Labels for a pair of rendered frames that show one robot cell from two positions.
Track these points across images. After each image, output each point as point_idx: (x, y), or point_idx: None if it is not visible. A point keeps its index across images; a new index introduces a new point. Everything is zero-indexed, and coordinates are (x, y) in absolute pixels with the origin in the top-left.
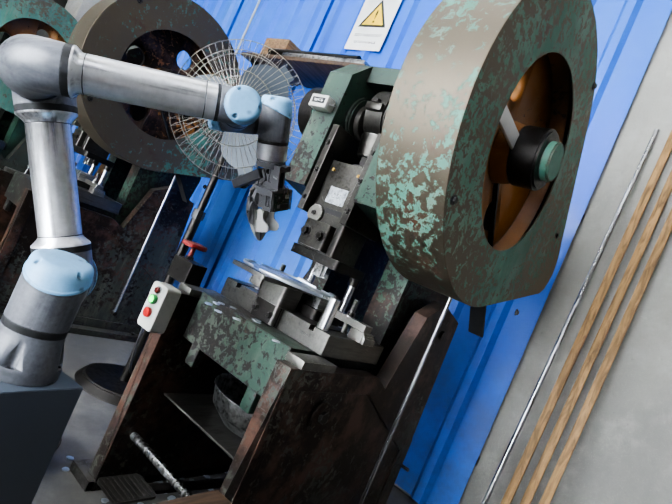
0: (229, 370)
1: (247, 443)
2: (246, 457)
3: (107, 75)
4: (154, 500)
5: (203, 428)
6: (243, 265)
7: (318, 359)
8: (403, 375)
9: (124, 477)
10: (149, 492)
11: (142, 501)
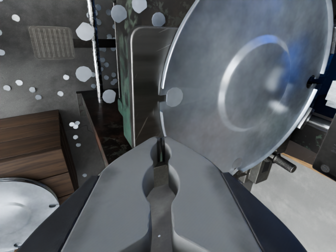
0: (120, 73)
1: (96, 137)
2: (95, 137)
3: None
4: (111, 5)
5: (117, 45)
6: (131, 84)
7: (167, 174)
8: None
9: (54, 31)
10: (69, 53)
11: (101, 3)
